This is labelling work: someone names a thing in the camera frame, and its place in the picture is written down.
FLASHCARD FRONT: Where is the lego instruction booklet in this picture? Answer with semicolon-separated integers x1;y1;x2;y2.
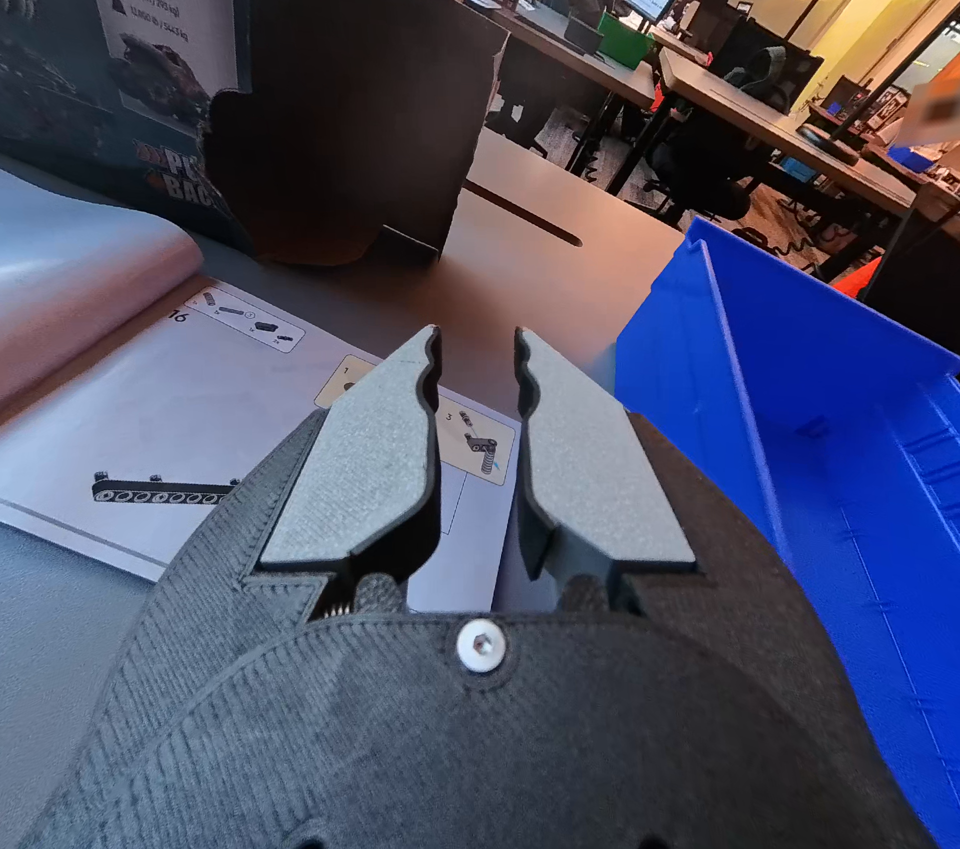
0;170;522;614

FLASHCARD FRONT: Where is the grey office desk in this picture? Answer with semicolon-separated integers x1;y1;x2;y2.
465;0;661;179
658;46;939;280

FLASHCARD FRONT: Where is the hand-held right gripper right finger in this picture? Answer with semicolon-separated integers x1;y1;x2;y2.
513;327;699;612

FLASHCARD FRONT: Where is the black round lamp base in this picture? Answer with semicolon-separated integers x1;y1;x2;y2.
797;123;861;165

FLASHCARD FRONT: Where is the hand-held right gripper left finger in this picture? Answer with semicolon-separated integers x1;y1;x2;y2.
255;324;444;588

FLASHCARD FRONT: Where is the orange object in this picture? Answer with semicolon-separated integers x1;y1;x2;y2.
832;258;885;300

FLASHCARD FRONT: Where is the black office chair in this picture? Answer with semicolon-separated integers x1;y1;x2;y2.
643;45;815;224

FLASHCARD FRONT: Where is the dark lego set box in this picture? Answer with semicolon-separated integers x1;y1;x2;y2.
0;0;511;265

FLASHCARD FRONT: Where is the green plastic bin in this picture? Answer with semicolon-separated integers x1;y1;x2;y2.
596;11;655;70

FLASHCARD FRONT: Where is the large blue plastic bin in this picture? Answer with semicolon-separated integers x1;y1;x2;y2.
613;216;960;849

